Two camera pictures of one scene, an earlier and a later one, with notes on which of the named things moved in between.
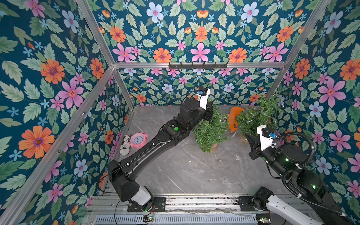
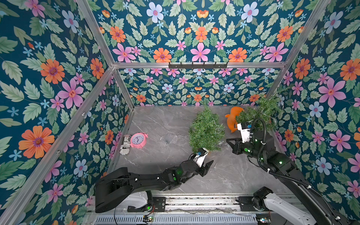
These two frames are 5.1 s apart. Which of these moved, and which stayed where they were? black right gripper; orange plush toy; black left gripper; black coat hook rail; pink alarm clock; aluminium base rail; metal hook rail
Moved: black left gripper; black right gripper
Stayed: pink alarm clock; black coat hook rail; orange plush toy; metal hook rail; aluminium base rail
